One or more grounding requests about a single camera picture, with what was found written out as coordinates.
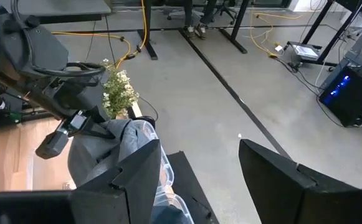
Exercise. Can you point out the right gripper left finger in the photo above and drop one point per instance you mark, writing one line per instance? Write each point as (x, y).
(106, 205)

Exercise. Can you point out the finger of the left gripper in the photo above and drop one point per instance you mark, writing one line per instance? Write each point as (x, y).
(99, 134)

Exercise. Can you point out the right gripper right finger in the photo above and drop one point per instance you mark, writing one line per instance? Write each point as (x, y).
(293, 199)

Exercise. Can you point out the light grey-blue cap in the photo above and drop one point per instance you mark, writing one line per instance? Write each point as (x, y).
(106, 149)

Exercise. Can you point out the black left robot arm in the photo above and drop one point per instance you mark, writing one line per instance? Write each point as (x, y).
(31, 46)

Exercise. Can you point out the green leafy plant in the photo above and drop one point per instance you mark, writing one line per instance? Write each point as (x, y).
(118, 90)

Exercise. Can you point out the clear plastic bin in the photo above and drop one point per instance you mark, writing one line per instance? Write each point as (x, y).
(180, 202)
(165, 168)

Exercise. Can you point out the black mat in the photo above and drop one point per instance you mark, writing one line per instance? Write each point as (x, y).
(193, 186)

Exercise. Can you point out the black desk leg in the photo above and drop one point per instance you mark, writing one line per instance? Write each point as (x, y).
(233, 37)
(148, 43)

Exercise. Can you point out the grey desk top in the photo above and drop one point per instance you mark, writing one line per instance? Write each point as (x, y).
(59, 7)

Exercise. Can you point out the black computer tower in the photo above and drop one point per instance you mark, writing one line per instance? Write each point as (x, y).
(352, 99)

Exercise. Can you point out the black floor strip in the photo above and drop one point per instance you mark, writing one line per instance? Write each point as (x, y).
(234, 92)

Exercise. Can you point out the grey box on floor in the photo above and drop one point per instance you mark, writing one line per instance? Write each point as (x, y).
(305, 51)

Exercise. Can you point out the white power adapter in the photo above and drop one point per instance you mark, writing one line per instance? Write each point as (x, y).
(278, 48)

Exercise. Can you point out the person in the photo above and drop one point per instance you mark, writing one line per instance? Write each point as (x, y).
(204, 12)

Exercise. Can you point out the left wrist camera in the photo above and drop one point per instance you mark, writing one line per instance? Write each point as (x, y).
(51, 144)

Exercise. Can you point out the black stand frame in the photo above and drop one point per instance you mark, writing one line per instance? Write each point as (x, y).
(341, 31)

